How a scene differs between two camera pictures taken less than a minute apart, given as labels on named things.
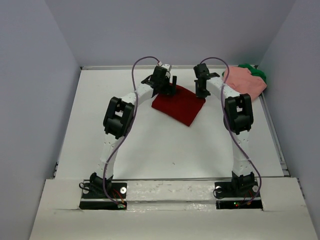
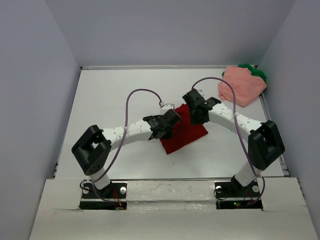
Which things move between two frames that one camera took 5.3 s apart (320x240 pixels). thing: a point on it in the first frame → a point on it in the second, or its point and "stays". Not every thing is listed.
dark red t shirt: (183, 106) → (185, 132)
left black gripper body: (165, 88) → (168, 134)
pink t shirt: (242, 80) stays
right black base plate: (230, 196) stays
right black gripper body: (201, 92) → (194, 119)
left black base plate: (118, 195) stays
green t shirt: (254, 71) stays
